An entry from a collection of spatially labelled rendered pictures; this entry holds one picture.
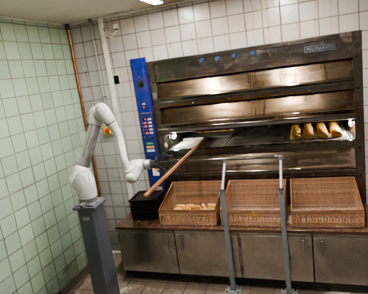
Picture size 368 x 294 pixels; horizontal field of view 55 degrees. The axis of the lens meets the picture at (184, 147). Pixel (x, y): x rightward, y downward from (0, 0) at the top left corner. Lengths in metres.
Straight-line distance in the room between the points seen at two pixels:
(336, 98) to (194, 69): 1.31
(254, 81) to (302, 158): 0.85
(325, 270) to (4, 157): 2.77
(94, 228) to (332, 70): 2.40
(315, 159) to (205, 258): 1.35
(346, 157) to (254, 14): 1.51
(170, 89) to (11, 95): 1.43
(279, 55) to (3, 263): 2.87
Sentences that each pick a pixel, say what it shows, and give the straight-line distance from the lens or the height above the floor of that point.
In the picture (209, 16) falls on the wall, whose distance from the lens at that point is 3.47.
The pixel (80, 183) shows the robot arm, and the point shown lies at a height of 1.20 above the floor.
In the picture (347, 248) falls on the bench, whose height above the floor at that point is 0.42.
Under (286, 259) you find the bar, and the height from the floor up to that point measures 0.34.
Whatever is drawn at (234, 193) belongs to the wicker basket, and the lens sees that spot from 3.58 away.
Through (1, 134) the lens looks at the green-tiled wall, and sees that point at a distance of 3.19.
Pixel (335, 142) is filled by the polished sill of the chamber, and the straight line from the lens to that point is 3.45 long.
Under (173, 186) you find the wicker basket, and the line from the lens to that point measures 3.75.
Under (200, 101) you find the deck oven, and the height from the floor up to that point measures 1.66.
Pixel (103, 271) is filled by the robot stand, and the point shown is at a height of 0.42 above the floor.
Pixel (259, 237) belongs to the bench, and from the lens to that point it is 3.19.
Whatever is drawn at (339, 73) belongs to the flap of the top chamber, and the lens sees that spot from 3.36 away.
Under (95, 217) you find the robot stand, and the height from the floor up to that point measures 0.90.
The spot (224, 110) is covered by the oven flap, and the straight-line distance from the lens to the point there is 3.46.
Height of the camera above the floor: 1.96
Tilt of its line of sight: 12 degrees down
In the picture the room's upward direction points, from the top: 8 degrees counter-clockwise
